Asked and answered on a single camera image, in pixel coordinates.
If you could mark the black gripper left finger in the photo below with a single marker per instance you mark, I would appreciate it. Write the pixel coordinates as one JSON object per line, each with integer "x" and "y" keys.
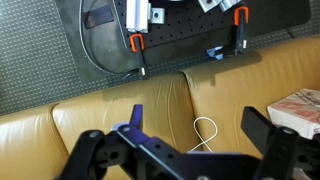
{"x": 90, "y": 150}

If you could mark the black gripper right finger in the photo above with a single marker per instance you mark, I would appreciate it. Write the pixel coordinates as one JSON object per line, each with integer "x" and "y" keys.
{"x": 260, "y": 128}

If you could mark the printed brown paper bag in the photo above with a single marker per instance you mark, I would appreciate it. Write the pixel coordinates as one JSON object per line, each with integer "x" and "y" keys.
{"x": 300, "y": 110}

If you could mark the tan leather couch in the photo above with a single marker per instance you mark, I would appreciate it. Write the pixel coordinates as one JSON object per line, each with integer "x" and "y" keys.
{"x": 150, "y": 100}

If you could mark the orange and black clamp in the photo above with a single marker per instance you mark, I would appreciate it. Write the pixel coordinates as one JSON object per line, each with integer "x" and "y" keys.
{"x": 240, "y": 23}
{"x": 136, "y": 41}

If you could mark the black robot table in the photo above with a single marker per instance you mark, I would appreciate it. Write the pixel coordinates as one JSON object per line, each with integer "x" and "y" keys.
{"x": 266, "y": 20}

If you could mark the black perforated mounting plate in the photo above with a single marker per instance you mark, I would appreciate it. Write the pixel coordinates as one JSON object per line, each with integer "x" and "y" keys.
{"x": 186, "y": 26}

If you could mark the black tape patch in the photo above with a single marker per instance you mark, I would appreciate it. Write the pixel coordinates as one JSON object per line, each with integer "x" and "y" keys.
{"x": 98, "y": 16}

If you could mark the small aluminium corner bracket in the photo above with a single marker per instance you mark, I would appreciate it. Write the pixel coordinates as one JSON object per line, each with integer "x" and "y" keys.
{"x": 209, "y": 4}
{"x": 157, "y": 16}

